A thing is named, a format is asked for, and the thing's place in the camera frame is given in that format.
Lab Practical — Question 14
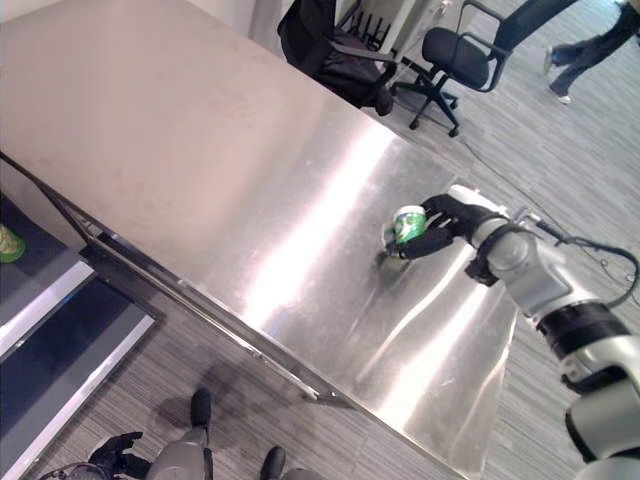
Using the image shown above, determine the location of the person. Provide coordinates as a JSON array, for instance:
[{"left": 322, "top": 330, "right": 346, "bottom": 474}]
[{"left": 499, "top": 0, "right": 640, "bottom": 105}]

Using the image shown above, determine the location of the black and white shelf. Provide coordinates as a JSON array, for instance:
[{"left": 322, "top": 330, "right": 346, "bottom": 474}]
[{"left": 0, "top": 187, "right": 166, "bottom": 480}]

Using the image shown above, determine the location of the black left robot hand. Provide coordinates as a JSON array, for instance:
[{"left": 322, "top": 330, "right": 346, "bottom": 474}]
[{"left": 88, "top": 431, "right": 152, "bottom": 479}]

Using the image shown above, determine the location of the black office chair with jacket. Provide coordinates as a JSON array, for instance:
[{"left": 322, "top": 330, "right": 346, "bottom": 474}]
[{"left": 277, "top": 0, "right": 401, "bottom": 117}]

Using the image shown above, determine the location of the black mesh office chair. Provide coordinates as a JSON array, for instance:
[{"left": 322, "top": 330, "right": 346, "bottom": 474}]
[{"left": 392, "top": 0, "right": 527, "bottom": 139}]

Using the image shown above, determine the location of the stainless steel table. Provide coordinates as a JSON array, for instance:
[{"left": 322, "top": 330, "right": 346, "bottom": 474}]
[{"left": 0, "top": 0, "right": 521, "bottom": 480}]

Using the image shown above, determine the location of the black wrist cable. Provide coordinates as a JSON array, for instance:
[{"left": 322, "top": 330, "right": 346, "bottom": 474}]
[{"left": 537, "top": 222, "right": 640, "bottom": 307}]

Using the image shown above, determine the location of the green packaged good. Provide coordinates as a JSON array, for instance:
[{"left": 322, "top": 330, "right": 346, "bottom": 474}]
[{"left": 0, "top": 222, "right": 27, "bottom": 265}]

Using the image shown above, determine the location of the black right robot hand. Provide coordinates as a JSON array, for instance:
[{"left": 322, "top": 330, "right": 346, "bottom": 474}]
[{"left": 398, "top": 184, "right": 506, "bottom": 261}]

